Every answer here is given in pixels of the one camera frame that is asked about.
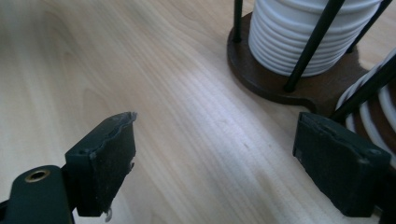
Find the stack of brown paper cups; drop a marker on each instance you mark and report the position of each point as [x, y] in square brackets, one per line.
[387, 105]

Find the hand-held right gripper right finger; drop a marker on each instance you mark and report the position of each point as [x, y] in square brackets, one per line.
[339, 161]

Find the stack of white paper cups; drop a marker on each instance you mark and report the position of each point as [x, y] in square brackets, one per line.
[280, 37]

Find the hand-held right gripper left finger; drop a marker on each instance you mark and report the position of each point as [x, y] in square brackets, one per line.
[106, 161]

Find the dark wooden cup holder rack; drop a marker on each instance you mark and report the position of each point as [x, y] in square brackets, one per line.
[258, 84]

